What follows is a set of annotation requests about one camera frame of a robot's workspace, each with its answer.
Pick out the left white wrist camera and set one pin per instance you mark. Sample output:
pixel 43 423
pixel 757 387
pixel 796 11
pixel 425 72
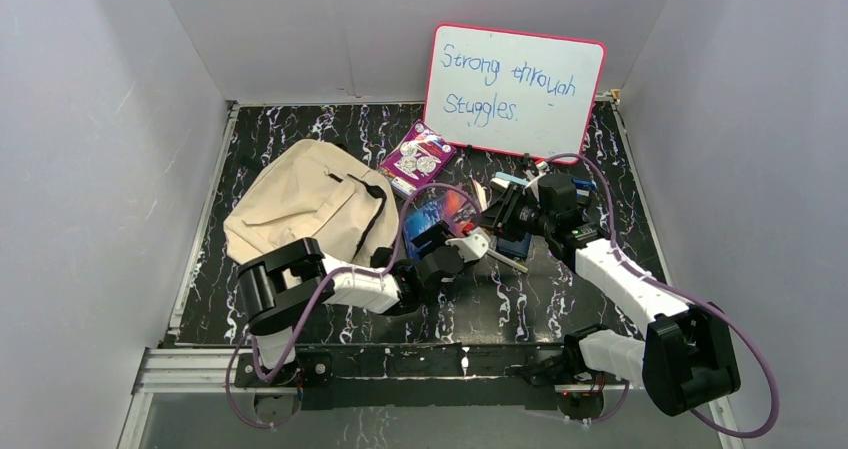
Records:
pixel 473 246

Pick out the Jane Eyre paperback book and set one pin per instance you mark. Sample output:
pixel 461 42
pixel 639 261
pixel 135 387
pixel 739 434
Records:
pixel 437 212

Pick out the beige canvas backpack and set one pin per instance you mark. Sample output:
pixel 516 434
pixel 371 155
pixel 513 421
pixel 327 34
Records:
pixel 316 190

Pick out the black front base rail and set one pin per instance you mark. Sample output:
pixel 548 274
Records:
pixel 527 375

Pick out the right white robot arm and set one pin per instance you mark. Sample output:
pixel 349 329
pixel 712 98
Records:
pixel 685 357

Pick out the light blue white stapler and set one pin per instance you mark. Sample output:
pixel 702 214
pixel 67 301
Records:
pixel 502 181

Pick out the pink framed whiteboard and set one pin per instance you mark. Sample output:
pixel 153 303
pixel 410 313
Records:
pixel 512 92

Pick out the white marker pale cap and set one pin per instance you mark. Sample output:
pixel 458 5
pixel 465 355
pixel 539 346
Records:
pixel 507 261

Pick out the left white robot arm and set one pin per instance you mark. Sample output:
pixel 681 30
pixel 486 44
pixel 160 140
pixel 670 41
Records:
pixel 283 287

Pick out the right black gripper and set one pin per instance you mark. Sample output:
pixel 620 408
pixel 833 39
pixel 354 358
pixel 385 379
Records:
pixel 499 214

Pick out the blue black stapler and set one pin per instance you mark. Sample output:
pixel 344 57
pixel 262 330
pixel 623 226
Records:
pixel 585 189

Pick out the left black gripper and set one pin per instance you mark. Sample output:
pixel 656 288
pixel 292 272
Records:
pixel 431 242

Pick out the purple colouring book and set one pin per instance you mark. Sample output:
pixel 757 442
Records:
pixel 416 160

